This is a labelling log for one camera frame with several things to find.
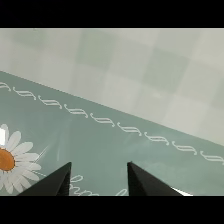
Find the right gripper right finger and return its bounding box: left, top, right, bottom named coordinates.
left=126, top=161, right=183, bottom=197

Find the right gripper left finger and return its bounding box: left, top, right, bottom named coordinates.
left=17, top=161, right=73, bottom=197

